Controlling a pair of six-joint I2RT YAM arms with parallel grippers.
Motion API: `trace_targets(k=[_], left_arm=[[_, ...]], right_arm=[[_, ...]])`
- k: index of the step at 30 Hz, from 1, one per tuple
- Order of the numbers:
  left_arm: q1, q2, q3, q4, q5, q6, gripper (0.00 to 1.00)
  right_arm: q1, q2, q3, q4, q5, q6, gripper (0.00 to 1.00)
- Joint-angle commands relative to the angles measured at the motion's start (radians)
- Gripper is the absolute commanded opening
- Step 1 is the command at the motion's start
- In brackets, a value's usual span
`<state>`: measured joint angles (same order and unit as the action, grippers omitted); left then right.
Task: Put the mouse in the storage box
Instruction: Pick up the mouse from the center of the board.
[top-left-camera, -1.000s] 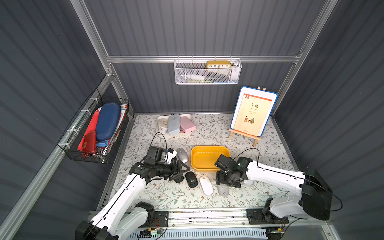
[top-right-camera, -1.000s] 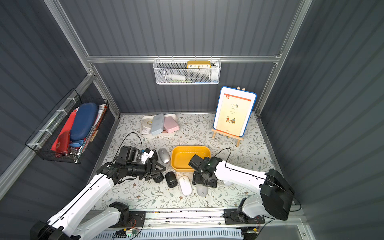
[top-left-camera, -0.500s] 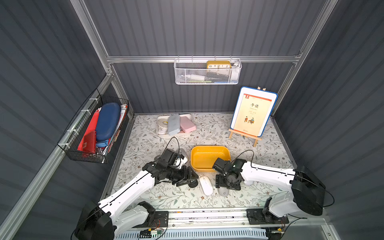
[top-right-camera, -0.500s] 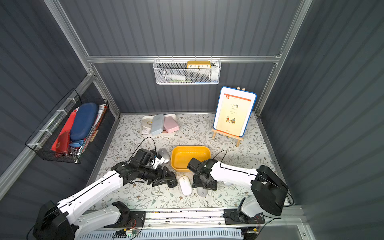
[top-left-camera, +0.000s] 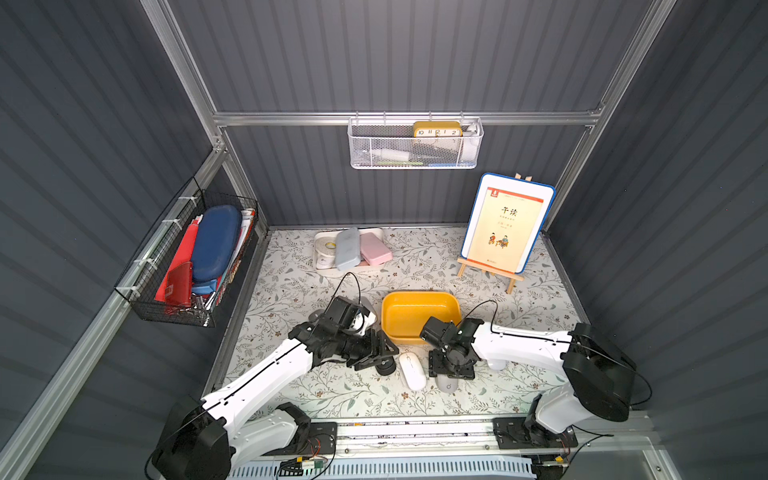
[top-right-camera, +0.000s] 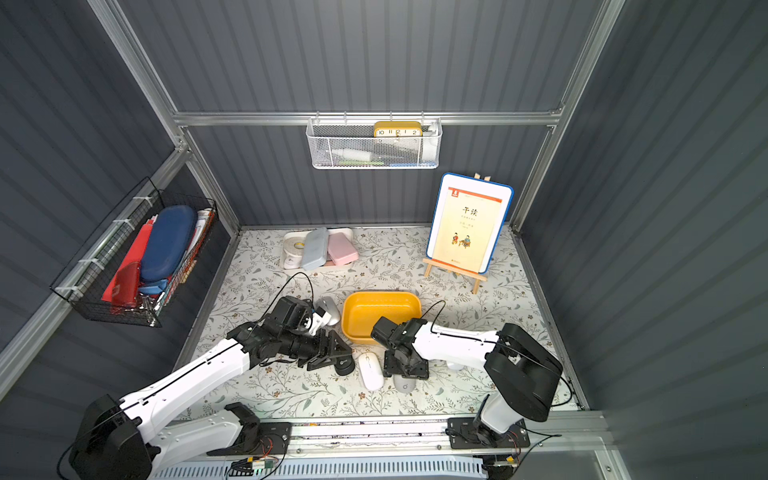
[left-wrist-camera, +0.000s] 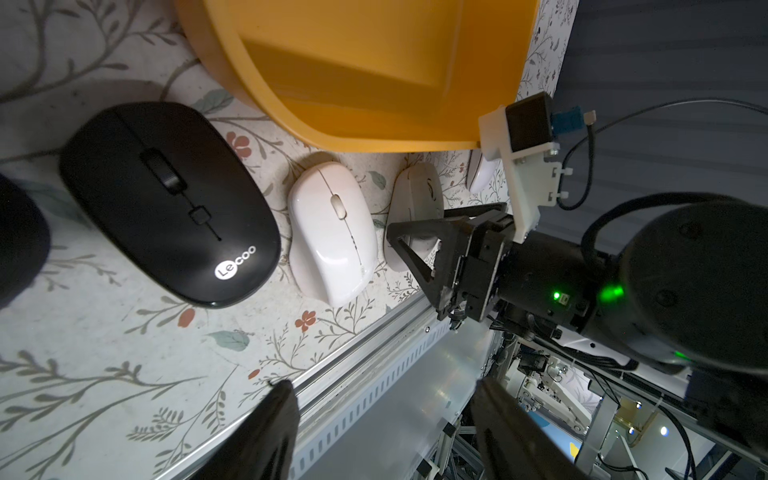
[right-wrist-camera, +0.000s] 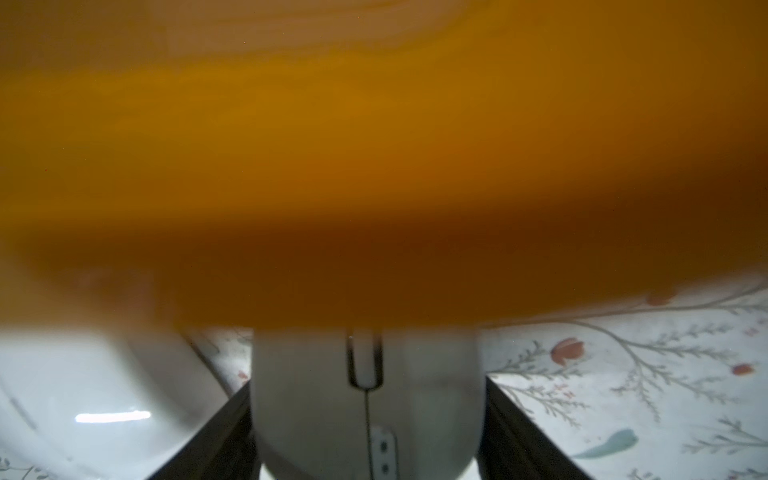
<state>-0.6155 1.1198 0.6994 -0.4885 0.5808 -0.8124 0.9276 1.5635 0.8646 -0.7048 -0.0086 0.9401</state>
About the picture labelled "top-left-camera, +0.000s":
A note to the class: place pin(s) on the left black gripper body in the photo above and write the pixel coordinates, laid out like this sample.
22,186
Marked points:
372,345

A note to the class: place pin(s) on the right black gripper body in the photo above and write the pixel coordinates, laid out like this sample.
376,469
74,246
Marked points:
450,360

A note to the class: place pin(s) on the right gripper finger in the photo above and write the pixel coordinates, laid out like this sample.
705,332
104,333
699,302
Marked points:
437,364
464,366

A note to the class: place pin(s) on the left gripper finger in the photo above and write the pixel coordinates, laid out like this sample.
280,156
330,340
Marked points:
382,346
364,362

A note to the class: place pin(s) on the black mouse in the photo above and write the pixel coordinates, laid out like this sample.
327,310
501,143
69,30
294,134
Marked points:
385,365

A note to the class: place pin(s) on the grey mouse row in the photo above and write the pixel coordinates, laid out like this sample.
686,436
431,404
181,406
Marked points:
446,384

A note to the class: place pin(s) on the white mouse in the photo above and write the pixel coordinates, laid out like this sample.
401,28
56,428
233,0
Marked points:
497,364
412,371

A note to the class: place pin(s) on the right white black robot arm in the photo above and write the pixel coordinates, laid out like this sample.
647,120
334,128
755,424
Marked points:
599,377

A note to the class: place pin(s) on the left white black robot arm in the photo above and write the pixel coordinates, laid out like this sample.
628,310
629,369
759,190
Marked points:
207,438

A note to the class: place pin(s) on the silver mouse far left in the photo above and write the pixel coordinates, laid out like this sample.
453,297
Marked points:
316,318

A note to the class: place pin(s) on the yellow plastic storage box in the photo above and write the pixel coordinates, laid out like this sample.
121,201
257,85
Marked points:
405,313

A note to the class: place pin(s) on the silver mouse beside box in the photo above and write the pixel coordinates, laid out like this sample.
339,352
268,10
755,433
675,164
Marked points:
365,318

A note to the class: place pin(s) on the pink box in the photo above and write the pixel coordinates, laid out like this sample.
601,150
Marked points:
373,250

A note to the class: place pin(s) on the wooden easel stand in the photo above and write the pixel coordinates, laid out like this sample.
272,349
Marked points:
489,267

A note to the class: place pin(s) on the white tray with tape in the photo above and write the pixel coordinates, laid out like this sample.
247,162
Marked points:
324,253

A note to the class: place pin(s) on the grey pencil case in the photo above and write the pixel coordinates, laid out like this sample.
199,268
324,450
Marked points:
347,255

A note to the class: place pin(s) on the book on blue board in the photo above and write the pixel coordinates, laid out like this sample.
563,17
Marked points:
507,223

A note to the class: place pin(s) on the blue oval case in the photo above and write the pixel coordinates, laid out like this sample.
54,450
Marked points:
217,236

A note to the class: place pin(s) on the red folder in basket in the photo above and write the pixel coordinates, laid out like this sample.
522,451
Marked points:
176,286

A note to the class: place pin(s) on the yellow clock in basket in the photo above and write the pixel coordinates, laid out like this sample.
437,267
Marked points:
437,129

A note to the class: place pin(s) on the aluminium front rail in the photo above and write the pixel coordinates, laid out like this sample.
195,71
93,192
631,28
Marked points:
401,436

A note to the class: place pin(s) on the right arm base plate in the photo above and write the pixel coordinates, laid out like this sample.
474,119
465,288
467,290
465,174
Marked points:
517,433

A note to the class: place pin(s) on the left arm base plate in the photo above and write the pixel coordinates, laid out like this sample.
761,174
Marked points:
314,438

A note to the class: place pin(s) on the black wire wall basket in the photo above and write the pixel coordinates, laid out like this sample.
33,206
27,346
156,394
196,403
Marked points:
143,277

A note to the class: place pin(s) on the white wire mesh basket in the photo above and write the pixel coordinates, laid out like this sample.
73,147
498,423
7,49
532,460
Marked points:
378,143

